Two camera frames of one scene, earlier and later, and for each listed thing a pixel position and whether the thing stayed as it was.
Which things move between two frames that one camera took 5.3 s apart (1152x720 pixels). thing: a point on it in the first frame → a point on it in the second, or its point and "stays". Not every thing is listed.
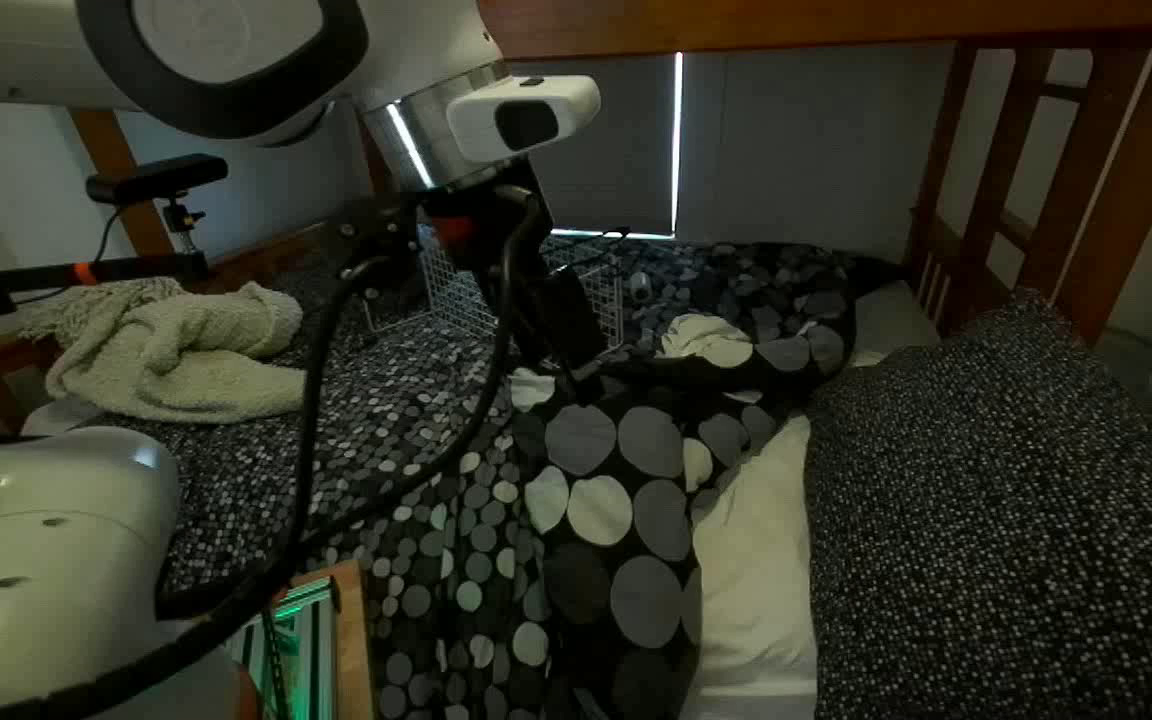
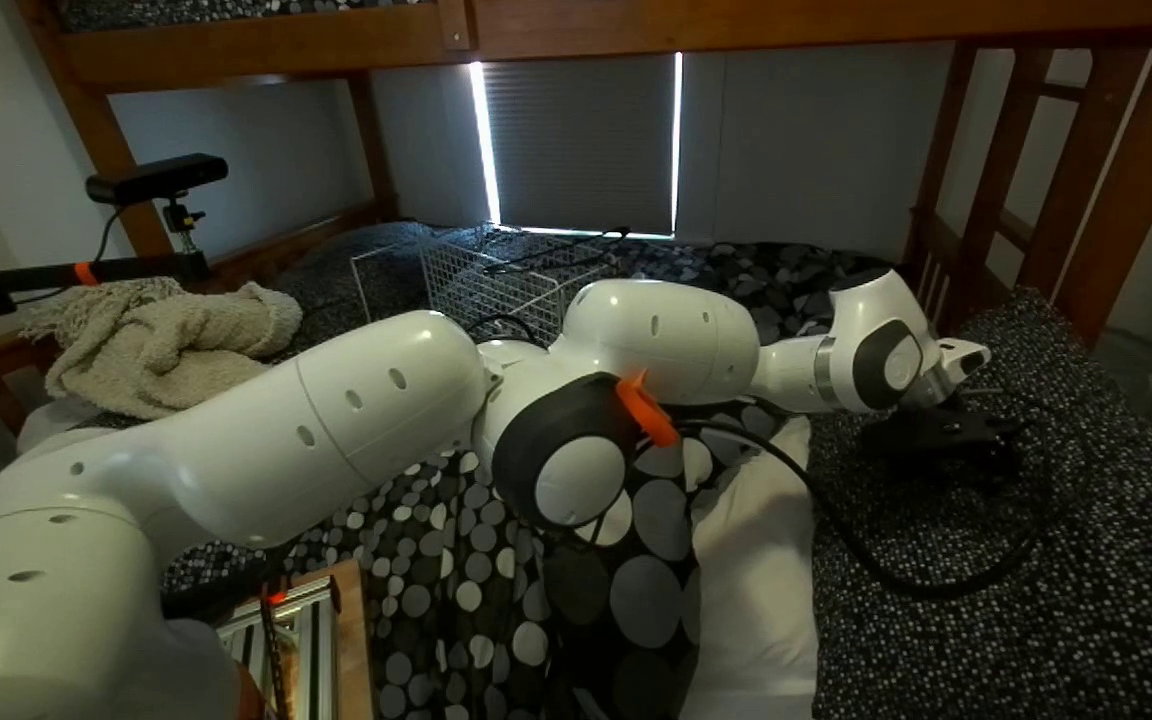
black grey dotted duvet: x=524 y=541 stays
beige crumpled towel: x=167 y=348 stays
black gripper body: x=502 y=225 → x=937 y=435
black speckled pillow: x=1011 y=524 stays
